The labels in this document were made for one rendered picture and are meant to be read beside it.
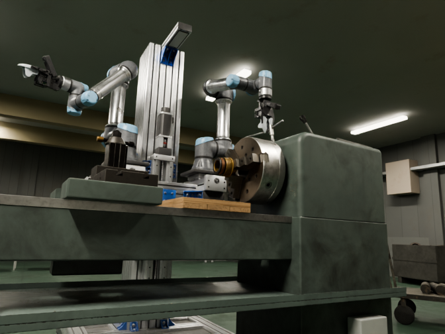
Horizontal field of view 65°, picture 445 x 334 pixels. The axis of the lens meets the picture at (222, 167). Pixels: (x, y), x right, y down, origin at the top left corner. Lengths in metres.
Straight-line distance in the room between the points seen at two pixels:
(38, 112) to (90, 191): 6.14
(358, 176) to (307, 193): 0.37
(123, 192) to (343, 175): 1.06
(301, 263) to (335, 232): 0.25
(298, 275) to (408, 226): 7.60
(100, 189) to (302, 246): 0.86
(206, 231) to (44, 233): 0.55
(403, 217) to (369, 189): 7.23
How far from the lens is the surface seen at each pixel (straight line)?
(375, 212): 1.94
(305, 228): 1.57
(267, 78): 2.04
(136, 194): 1.18
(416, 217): 8.97
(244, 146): 1.68
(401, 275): 8.05
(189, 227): 1.31
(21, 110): 7.26
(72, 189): 1.14
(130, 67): 2.21
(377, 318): 1.82
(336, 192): 1.73
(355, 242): 1.81
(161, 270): 2.19
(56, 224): 1.19
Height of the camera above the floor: 0.77
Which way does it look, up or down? 11 degrees up
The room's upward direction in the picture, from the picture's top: 2 degrees clockwise
